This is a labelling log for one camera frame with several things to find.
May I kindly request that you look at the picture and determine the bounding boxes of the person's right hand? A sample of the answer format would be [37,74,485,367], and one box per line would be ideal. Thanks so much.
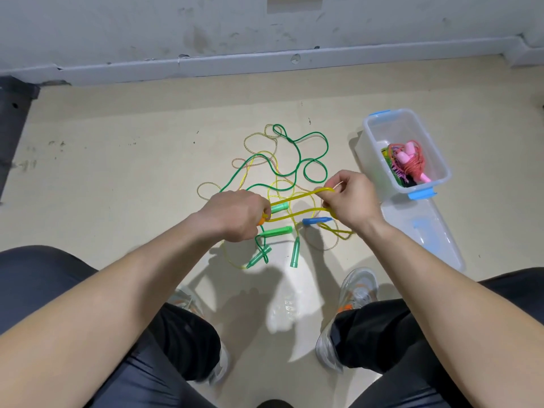
[323,169,388,239]

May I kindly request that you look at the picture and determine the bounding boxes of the person's left hand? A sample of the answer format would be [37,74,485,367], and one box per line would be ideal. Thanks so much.
[194,190,273,244]

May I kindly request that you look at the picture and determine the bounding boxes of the orange handled yellow skipping rope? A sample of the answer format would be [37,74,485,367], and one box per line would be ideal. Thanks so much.
[257,186,356,243]

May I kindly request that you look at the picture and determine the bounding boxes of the pink skipping rope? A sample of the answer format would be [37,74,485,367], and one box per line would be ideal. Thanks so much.
[388,140,433,185]

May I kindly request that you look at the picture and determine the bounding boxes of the pile of colourful jump ropes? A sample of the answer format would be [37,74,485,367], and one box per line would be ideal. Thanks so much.
[197,124,356,270]

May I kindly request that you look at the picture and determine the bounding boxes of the clear storage box blue latches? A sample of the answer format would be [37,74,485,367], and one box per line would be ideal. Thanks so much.
[354,108,452,203]

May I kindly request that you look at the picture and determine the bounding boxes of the person's left forearm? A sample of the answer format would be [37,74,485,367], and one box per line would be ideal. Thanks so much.
[0,215,224,408]

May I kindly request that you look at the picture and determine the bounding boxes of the person's right forearm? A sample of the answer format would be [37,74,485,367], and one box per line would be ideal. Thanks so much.
[364,218,544,408]

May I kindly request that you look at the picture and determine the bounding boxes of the clear plastic box lid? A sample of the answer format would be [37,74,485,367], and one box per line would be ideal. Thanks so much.
[381,195,467,273]

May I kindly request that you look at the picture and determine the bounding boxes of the grey right shoe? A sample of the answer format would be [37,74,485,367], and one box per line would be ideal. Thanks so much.
[315,267,379,372]

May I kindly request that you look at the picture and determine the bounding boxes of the grey shoe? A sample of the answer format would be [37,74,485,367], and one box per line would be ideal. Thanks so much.
[170,287,232,386]
[315,267,379,372]

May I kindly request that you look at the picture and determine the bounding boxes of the grey left shoe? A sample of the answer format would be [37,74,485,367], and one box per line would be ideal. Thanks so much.
[170,287,232,386]

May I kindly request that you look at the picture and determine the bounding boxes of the black shorts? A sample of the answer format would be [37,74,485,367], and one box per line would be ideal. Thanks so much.
[0,244,544,408]

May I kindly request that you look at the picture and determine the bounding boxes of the small wooden wall block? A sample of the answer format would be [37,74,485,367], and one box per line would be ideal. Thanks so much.
[267,0,325,14]

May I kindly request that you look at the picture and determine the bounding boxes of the black metal rack frame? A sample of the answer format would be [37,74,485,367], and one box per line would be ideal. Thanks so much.
[0,77,40,201]

